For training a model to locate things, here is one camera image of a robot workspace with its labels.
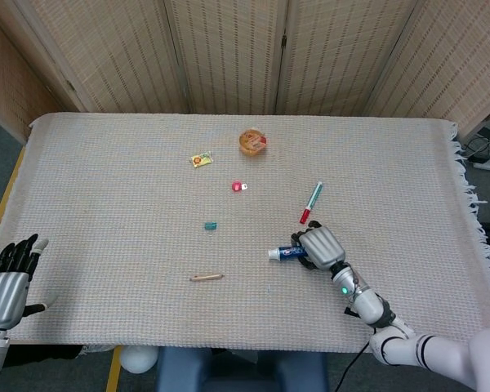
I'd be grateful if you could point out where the yellow snack packet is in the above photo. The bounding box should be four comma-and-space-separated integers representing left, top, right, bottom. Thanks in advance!
188, 150, 213, 169

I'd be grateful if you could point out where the red capped marker pen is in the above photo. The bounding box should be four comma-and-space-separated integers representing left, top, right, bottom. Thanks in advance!
298, 181, 324, 225

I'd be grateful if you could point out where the orange jelly cup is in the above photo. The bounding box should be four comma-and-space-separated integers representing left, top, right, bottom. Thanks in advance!
238, 127, 270, 157

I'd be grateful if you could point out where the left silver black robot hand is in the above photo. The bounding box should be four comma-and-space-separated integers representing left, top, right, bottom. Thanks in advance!
0, 233, 57, 330

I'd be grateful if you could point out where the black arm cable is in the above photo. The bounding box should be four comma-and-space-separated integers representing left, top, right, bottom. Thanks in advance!
334, 341, 372, 392

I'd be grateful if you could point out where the white sphere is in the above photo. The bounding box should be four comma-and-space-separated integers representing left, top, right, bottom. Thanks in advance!
119, 346, 159, 375

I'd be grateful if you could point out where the blue padded seat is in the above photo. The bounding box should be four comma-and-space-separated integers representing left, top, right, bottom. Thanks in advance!
155, 346, 330, 392

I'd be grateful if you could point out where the bamboo folding screen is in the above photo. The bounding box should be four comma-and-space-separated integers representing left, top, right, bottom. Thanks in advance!
0, 0, 490, 142

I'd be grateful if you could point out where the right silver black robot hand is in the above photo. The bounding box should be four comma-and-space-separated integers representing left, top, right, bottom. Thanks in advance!
290, 220, 347, 271

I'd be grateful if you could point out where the beige woven tablecloth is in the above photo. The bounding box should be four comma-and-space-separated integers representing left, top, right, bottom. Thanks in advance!
3, 112, 490, 355

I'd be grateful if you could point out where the blue white toothpaste tube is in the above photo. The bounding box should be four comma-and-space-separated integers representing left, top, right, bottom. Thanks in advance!
276, 244, 308, 261

